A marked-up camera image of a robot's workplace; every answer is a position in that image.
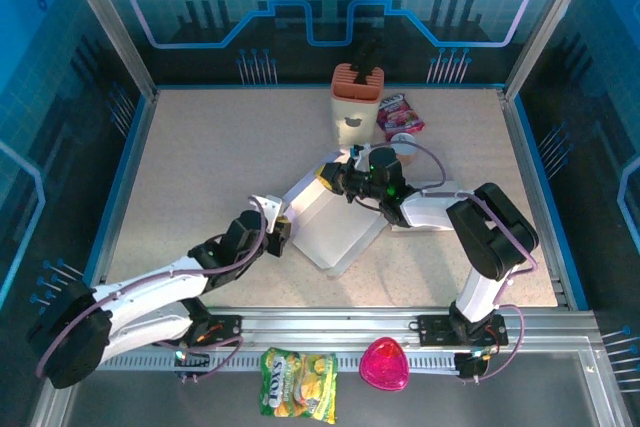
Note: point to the aluminium mounting rail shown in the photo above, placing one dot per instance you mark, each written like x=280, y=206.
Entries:
x=325, y=329

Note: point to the black left controller board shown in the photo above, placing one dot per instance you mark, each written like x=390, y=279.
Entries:
x=192, y=364

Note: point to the black controller board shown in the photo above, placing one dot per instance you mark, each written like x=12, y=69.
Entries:
x=192, y=364
x=467, y=364

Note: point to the beige knife block orange top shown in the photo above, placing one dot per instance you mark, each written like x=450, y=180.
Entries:
x=352, y=117

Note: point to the pink plastic heart box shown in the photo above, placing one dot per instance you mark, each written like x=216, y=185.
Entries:
x=384, y=364

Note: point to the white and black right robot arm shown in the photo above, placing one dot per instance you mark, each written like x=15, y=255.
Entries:
x=430, y=209

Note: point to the small can white lid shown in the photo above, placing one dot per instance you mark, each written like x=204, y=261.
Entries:
x=406, y=139

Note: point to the yellow candy bag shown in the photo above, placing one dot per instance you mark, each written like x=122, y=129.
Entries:
x=300, y=384

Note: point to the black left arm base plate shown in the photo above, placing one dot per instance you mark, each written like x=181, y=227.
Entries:
x=230, y=329

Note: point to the aluminium right frame post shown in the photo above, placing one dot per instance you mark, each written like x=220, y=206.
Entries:
x=550, y=22

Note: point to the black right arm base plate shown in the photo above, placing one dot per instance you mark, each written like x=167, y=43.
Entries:
x=432, y=332

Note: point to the aluminium frame post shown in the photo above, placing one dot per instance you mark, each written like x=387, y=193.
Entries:
x=107, y=22
x=550, y=22

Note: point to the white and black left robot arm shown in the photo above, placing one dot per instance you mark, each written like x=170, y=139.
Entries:
x=150, y=282

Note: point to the aluminium left frame post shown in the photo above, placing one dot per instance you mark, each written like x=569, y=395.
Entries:
x=107, y=22

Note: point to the red snack packet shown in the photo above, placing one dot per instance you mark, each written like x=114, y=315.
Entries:
x=397, y=117

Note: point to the black right controller board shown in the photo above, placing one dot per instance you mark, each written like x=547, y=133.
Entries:
x=467, y=364

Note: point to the lavender white paper box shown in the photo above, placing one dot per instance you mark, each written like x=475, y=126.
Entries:
x=330, y=232

